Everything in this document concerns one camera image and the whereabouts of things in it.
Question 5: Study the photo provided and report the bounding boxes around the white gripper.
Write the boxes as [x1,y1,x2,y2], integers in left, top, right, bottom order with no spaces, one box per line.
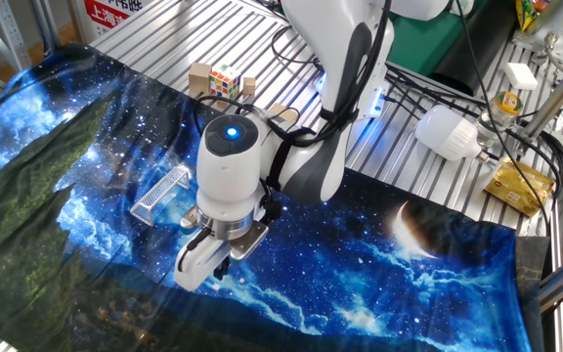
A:
[173,229,234,293]

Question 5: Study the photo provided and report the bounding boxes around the white mini soccer goal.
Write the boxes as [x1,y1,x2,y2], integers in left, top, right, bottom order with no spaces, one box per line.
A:
[129,164,193,228]

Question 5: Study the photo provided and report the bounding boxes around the galaxy print cloth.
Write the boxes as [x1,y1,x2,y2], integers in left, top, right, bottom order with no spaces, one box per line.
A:
[0,42,551,352]

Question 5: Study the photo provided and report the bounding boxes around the large wooden cube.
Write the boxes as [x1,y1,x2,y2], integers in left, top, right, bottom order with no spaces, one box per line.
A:
[267,102,300,123]

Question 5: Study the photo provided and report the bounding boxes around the Rubik's cube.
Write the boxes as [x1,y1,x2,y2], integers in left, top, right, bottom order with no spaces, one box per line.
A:
[208,64,241,102]

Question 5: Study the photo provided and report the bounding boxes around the medium wooden block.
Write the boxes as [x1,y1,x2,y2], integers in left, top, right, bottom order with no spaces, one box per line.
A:
[188,62,213,99]

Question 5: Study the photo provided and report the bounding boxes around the white LED light bulb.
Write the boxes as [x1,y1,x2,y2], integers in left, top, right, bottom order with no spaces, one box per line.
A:
[414,105,491,162]

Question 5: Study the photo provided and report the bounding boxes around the red white sign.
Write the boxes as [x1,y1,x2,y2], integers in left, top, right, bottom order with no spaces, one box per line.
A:
[83,0,152,38]

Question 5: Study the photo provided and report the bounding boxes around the green mat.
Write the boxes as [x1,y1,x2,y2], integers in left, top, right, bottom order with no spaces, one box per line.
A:
[386,0,488,77]

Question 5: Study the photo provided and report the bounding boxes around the gold foil packet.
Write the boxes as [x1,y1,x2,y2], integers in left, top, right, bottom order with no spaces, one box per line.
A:
[483,156,555,219]

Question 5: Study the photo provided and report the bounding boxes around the glass jar yellow lid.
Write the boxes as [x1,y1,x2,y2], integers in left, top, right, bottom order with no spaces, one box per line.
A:
[476,91,525,148]

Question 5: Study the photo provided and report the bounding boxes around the perforated metal shelf upright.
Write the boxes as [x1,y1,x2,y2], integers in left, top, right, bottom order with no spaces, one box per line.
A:
[0,0,33,73]

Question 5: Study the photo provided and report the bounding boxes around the black roll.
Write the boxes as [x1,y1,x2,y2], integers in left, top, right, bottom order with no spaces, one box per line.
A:
[430,0,517,97]

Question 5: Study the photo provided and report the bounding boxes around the white rectangular block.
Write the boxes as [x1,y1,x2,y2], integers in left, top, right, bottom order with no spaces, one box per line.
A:
[502,62,540,92]

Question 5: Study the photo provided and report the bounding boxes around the yellow snack packet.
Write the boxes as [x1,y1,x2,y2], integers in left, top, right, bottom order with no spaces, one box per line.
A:
[514,0,551,33]

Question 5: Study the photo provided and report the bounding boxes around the silver wrist bracket blue knobs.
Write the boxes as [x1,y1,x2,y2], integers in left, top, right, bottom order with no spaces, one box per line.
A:
[178,204,271,262]

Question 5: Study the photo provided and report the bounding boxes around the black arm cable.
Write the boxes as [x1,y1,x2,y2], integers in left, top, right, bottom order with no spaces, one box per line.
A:
[177,0,395,275]

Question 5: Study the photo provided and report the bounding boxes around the black table cable bundle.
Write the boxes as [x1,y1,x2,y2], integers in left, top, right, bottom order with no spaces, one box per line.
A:
[383,63,563,236]

